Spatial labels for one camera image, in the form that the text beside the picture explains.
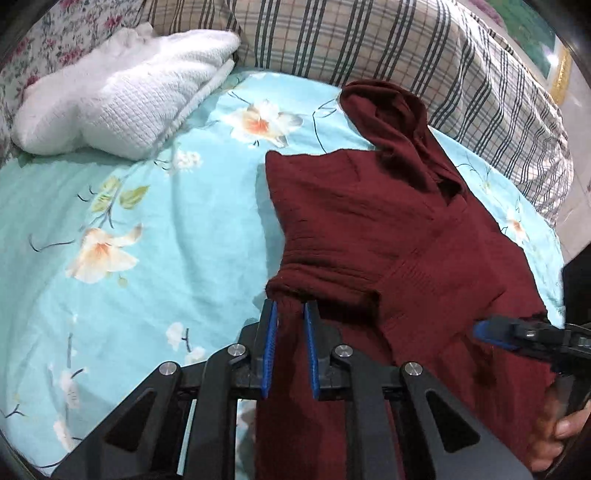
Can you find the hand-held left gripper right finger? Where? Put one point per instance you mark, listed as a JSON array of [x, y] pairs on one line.
[[310, 350]]

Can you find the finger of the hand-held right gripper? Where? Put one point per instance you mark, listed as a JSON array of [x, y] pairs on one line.
[[481, 330], [531, 333]]

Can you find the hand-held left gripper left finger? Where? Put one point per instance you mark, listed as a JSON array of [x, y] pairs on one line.
[[270, 350]]

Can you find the maroon knit sweater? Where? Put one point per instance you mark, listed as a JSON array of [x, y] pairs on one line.
[[369, 221]]

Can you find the person's right hand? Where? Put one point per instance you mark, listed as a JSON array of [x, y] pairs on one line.
[[561, 434]]

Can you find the light blue floral bed sheet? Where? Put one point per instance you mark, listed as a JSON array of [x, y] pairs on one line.
[[138, 230]]

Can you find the gold framed picture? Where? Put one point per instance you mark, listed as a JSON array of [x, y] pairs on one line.
[[561, 74]]

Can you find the white textured towel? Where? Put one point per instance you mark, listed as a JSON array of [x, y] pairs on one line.
[[129, 92]]

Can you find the plaid pillow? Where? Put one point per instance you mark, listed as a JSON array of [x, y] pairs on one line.
[[369, 41]]

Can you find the floral quilt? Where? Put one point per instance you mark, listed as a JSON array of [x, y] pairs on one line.
[[46, 37]]

